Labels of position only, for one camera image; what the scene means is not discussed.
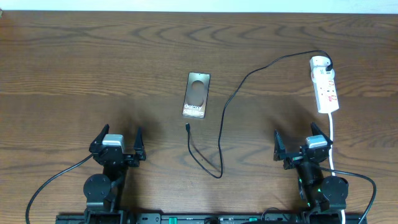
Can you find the Galaxy smartphone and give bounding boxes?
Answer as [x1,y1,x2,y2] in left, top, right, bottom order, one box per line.
[182,72,211,119]

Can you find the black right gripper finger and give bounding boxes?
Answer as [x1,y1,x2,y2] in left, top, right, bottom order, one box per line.
[310,122,333,146]
[274,130,286,161]

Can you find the white USB charger adapter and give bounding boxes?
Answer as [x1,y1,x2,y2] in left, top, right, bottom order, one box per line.
[310,56,333,71]

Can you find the black USB-C charging cable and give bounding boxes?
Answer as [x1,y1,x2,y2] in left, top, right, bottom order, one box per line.
[185,50,334,179]

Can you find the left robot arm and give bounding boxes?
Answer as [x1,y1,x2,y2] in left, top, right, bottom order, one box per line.
[83,125,147,223]

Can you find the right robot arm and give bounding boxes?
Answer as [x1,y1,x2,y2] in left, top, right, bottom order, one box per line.
[274,123,349,223]

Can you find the white power strip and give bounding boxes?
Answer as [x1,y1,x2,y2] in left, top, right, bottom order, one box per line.
[311,67,339,114]

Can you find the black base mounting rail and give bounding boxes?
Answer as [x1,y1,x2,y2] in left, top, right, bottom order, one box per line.
[55,212,368,224]

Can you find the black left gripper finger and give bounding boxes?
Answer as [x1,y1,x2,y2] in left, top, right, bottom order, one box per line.
[133,128,146,161]
[89,124,109,152]

